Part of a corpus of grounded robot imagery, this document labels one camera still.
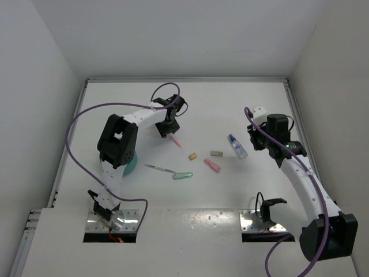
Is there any pink pen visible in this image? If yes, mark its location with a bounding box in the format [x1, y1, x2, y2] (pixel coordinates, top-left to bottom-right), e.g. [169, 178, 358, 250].
[168, 136, 183, 149]

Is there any clear blue spray bottle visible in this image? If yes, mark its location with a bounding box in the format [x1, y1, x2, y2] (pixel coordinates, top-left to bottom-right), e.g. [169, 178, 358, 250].
[228, 134, 248, 159]

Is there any small tan eraser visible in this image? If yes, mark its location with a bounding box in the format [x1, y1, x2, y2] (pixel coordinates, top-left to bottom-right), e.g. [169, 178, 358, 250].
[189, 153, 197, 160]

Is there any beige eraser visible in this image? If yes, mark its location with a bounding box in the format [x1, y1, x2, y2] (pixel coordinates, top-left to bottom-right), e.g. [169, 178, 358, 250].
[210, 150, 224, 157]

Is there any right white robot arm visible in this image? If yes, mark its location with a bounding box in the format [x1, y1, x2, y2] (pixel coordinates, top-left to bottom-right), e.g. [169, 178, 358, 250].
[245, 107, 358, 261]

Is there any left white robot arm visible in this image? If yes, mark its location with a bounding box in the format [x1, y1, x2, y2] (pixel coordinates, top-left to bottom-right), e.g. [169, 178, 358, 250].
[88, 95, 187, 229]

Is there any green transparent stapler case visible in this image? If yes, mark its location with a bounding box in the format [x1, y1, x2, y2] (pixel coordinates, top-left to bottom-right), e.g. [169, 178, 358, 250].
[172, 172, 193, 181]

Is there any teal divided round container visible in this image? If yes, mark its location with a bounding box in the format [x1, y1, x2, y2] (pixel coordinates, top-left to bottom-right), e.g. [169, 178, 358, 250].
[122, 152, 138, 177]

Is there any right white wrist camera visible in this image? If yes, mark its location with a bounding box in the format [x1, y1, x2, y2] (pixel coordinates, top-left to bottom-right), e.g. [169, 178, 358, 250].
[248, 106, 268, 125]

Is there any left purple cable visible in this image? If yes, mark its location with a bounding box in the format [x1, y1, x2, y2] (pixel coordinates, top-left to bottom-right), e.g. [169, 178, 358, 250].
[66, 83, 182, 231]

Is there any purple cable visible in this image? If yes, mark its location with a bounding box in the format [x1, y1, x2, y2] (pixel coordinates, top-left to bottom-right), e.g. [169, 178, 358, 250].
[66, 83, 182, 231]
[244, 107, 329, 277]

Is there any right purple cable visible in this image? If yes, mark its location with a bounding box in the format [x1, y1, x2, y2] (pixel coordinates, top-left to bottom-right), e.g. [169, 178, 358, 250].
[244, 107, 329, 277]

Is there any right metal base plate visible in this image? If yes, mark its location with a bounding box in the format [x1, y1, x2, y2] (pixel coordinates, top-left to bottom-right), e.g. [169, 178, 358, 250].
[239, 209, 288, 234]

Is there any metal base plate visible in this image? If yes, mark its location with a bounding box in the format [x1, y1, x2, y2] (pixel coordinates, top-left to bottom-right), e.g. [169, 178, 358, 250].
[85, 209, 138, 234]
[239, 209, 288, 234]

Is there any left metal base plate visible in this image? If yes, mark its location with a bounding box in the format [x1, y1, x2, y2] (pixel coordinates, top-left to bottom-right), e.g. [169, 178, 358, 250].
[85, 209, 138, 234]

